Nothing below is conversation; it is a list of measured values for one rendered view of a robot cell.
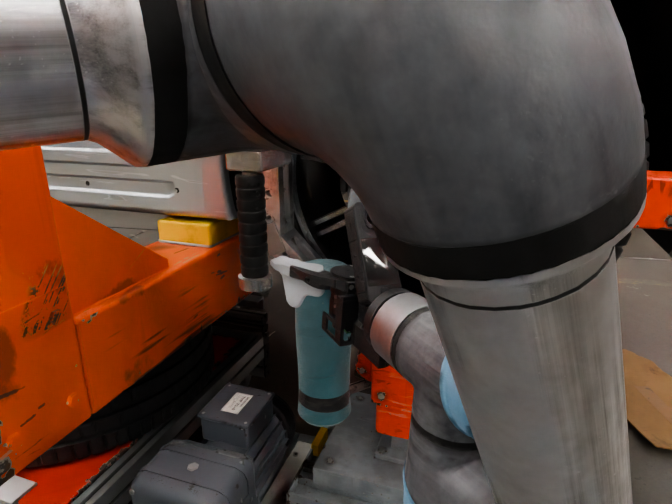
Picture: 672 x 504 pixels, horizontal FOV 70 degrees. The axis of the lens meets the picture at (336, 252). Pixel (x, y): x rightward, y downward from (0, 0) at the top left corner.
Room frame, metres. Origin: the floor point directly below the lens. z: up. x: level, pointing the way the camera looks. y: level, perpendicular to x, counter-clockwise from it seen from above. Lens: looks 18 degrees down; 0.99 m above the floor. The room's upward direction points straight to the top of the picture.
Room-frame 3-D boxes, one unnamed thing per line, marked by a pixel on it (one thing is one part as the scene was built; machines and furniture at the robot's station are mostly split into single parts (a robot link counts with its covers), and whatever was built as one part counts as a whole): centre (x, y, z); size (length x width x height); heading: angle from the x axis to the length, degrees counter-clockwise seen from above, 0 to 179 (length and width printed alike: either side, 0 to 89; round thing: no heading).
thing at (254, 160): (0.61, 0.10, 0.93); 0.09 x 0.05 x 0.05; 161
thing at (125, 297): (0.88, 0.36, 0.69); 0.52 x 0.17 x 0.35; 161
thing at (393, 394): (0.79, -0.14, 0.48); 0.16 x 0.12 x 0.17; 161
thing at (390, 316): (0.43, -0.08, 0.76); 0.08 x 0.05 x 0.08; 115
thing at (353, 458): (0.91, -0.19, 0.32); 0.40 x 0.30 x 0.28; 71
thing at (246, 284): (0.58, 0.11, 0.83); 0.04 x 0.04 x 0.16
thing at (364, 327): (0.50, -0.04, 0.75); 0.12 x 0.08 x 0.09; 25
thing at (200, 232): (1.05, 0.31, 0.71); 0.14 x 0.14 x 0.05; 71
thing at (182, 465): (0.76, 0.19, 0.26); 0.42 x 0.18 x 0.35; 161
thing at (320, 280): (0.53, 0.01, 0.78); 0.09 x 0.05 x 0.02; 61
